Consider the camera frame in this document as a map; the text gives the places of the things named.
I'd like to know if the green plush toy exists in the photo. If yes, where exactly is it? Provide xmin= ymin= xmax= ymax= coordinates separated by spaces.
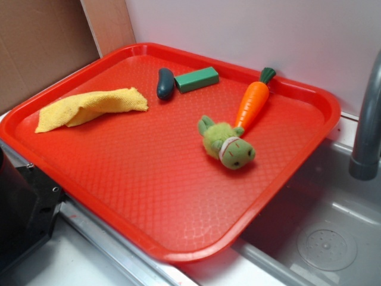
xmin=198 ymin=116 xmax=256 ymax=170

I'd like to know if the dark green toy cucumber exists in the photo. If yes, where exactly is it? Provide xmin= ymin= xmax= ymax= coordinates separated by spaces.
xmin=157 ymin=67 xmax=175 ymax=100

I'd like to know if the yellow cloth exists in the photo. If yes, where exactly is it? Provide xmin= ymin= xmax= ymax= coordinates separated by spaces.
xmin=35 ymin=88 xmax=149 ymax=133

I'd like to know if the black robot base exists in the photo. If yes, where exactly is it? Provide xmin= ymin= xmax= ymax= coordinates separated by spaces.
xmin=1 ymin=151 xmax=63 ymax=273

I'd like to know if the brown cardboard panel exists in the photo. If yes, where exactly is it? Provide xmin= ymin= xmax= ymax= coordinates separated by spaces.
xmin=1 ymin=1 xmax=135 ymax=114

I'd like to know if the red plastic tray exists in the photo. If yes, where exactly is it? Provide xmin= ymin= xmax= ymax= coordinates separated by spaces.
xmin=1 ymin=43 xmax=341 ymax=263

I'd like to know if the orange toy carrot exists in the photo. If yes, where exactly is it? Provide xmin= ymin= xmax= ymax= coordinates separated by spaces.
xmin=235 ymin=67 xmax=276 ymax=130

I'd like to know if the grey faucet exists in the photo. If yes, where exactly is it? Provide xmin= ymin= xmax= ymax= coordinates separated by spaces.
xmin=349 ymin=54 xmax=380 ymax=181

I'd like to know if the green rectangular block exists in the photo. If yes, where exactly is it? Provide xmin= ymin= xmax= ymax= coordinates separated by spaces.
xmin=174 ymin=67 xmax=220 ymax=94

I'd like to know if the grey toy sink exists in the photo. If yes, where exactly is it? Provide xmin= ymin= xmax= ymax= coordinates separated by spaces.
xmin=175 ymin=139 xmax=381 ymax=286

